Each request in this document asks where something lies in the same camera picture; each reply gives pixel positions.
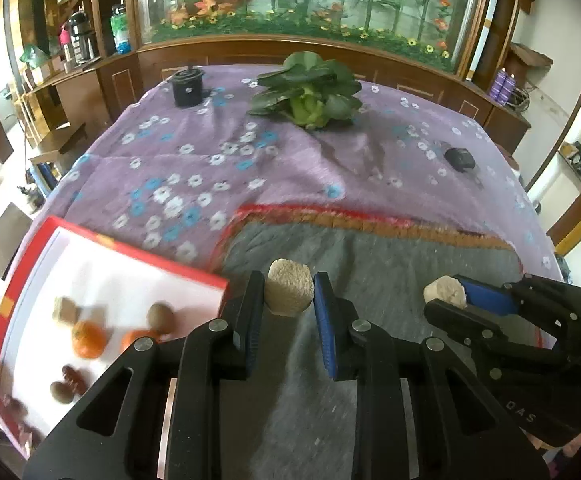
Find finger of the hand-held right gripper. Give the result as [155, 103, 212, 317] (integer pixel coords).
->
[423, 298, 574, 367]
[452, 274, 581, 333]

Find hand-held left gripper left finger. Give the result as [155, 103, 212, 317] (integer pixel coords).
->
[23, 270, 266, 480]

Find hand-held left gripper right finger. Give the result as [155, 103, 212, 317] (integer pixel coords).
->
[312, 271, 551, 480]

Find beige cylindrical chunk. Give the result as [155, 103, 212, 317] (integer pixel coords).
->
[423, 276, 468, 310]
[52, 296, 84, 325]
[264, 258, 314, 317]

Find orange mandarin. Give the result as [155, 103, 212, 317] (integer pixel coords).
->
[120, 329, 164, 356]
[72, 321, 108, 359]

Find red box with white inside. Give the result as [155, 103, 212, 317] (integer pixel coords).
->
[0, 216, 230, 461]

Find brown kiwi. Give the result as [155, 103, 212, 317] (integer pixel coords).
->
[146, 302, 175, 336]
[49, 381, 76, 405]

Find grey mat with red border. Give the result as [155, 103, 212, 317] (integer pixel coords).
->
[214, 203, 565, 480]

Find small black device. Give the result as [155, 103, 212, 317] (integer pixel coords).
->
[444, 146, 483, 182]

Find purple floral tablecloth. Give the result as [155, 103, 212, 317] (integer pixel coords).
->
[0, 63, 567, 431]

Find purple bottles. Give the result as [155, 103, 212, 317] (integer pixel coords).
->
[491, 69, 517, 107]

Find green leafy vegetable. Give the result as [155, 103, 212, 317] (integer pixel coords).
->
[247, 51, 363, 131]

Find black cylindrical device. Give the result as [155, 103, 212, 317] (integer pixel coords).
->
[167, 66, 206, 109]

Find brown wooden stool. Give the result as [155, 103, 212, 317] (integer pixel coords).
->
[29, 122, 89, 182]

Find wooden sideboard cabinet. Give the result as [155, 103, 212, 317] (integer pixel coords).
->
[23, 35, 531, 146]

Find green plastic bottle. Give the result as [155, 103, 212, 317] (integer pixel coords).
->
[110, 5, 132, 56]

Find glass tank with artificial flowers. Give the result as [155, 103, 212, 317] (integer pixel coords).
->
[135, 0, 495, 77]

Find black thermos flask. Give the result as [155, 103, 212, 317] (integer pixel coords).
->
[69, 10, 96, 62]

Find green bag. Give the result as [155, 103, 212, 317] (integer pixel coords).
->
[20, 45, 47, 67]

